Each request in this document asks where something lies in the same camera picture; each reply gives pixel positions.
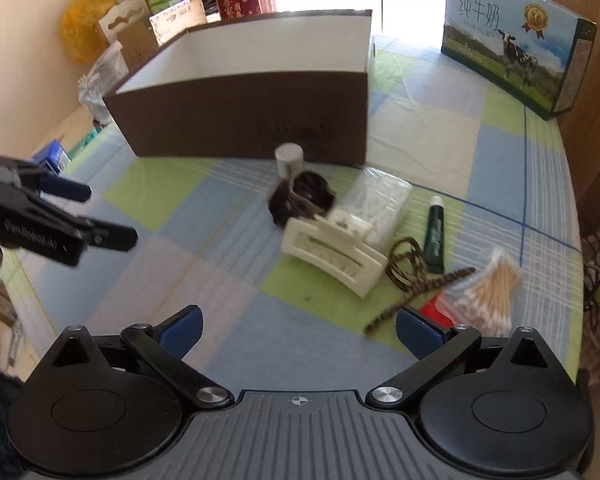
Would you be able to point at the dark green tube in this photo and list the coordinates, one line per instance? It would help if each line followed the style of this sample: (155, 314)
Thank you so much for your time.
(435, 240)

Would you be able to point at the small blue box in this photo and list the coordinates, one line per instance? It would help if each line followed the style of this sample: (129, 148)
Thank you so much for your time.
(52, 156)

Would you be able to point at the bag of wooden cotton swabs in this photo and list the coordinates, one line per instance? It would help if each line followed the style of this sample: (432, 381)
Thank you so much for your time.
(490, 290)

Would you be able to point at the small white capped bottle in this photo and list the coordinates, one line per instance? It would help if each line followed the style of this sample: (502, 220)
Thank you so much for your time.
(289, 157)

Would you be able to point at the milk carton box cow print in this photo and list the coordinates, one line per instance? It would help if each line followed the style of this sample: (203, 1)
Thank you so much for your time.
(505, 20)

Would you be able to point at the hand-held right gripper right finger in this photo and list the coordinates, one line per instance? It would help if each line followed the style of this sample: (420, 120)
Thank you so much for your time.
(420, 332)

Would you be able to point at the leopard print hair band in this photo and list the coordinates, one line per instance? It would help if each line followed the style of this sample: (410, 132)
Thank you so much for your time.
(382, 321)

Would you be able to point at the yellow plastic bag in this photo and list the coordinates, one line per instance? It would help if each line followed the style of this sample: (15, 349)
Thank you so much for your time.
(85, 20)

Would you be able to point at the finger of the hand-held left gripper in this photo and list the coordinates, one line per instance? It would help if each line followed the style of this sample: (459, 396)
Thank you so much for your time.
(65, 187)
(112, 237)

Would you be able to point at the brown cardboard box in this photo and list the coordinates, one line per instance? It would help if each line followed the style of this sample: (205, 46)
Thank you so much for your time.
(230, 110)

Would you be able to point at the checked tablecloth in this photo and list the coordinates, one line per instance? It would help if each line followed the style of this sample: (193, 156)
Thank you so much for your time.
(205, 270)

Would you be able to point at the cream hair claw clip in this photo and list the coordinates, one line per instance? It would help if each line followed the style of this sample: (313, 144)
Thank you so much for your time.
(330, 255)

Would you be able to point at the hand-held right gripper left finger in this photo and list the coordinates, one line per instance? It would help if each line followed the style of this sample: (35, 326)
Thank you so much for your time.
(182, 332)

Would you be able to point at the clear box of white swabs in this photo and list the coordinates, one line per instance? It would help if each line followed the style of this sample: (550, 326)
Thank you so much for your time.
(375, 200)

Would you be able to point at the white gift box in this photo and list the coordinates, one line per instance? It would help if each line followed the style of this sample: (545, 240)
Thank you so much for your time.
(177, 20)

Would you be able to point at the kraft cardboard gift box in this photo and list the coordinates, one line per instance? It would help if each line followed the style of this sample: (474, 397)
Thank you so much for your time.
(130, 40)

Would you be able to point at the dark brown hair scrunchie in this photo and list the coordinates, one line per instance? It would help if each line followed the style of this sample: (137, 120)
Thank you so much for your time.
(305, 192)

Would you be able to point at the wooden door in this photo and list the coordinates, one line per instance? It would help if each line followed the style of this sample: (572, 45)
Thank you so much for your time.
(597, 110)

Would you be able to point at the clear plastic bag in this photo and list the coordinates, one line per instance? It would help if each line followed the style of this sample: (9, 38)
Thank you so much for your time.
(102, 80)

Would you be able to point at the teal patterned packet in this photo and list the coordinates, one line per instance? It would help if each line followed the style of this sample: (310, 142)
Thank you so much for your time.
(84, 142)

